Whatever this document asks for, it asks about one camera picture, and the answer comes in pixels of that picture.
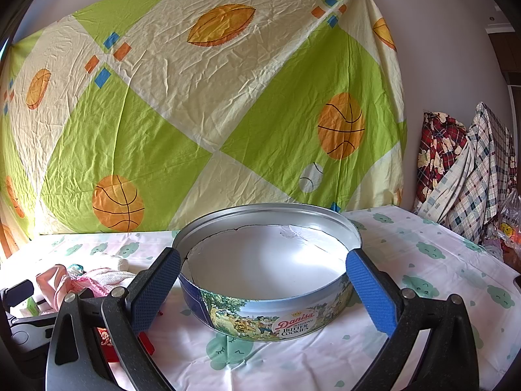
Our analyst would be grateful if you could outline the pink soft cloth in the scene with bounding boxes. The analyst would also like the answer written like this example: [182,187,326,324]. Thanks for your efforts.
[35,264,76,311]

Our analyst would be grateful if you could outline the pink white knitted sock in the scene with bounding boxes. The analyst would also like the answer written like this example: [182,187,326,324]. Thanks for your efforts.
[71,268,136,297]

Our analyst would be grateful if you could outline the white rolled cloth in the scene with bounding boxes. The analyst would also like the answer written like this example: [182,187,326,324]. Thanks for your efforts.
[106,256,129,271]

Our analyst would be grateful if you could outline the cloud print table cloth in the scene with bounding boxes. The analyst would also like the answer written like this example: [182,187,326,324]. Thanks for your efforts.
[1,207,520,390]

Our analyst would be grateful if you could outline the yellow toy in bag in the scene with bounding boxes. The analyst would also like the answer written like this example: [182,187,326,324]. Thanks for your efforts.
[492,188,520,272]

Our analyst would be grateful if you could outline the blue checked hanging cloth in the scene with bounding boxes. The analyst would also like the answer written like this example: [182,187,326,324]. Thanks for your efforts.
[414,102,516,244]

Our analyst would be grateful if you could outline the round butter cookie tin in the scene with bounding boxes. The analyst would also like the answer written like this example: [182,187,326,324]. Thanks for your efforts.
[173,203,362,341]

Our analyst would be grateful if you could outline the red plaid hanging cloth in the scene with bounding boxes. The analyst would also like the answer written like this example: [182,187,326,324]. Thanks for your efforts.
[416,112,467,203]

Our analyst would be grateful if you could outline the green basketball print sheet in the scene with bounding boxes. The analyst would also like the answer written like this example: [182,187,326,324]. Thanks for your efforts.
[1,0,407,256]

